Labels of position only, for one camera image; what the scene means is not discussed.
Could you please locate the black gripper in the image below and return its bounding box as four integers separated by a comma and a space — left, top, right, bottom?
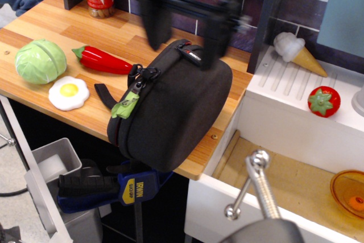
139, 0, 244, 70

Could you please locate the grey plastic bin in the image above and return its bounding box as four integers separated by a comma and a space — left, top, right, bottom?
24, 138, 103, 242

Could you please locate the green toy cabbage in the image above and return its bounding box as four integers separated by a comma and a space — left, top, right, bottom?
15, 39, 67, 84

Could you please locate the green taped zipper pull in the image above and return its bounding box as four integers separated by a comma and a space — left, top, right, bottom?
111, 91, 139, 119

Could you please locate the orange plastic bowl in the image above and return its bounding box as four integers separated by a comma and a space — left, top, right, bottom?
330, 170, 363, 220

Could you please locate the white toy sink unit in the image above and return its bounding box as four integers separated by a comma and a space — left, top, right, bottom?
184, 47, 363, 242

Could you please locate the blue Irwin bar clamp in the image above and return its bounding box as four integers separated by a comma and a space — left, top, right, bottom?
57, 159, 173, 242

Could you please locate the grey knob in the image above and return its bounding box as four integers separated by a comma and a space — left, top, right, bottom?
351, 86, 364, 117

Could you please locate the red toy tomato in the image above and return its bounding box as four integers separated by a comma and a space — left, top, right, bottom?
307, 86, 341, 118

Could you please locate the red toy chili pepper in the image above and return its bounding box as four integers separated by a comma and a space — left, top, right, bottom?
72, 46, 133, 75

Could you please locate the dark shelf post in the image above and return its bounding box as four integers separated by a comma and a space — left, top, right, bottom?
247, 0, 282, 74

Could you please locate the black zipper bag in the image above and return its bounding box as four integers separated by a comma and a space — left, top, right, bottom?
94, 39, 233, 172

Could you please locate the toy ice cream cone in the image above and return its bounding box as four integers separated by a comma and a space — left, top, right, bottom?
273, 32, 328, 77

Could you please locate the toy fried egg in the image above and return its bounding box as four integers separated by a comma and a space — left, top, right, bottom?
48, 76, 90, 111

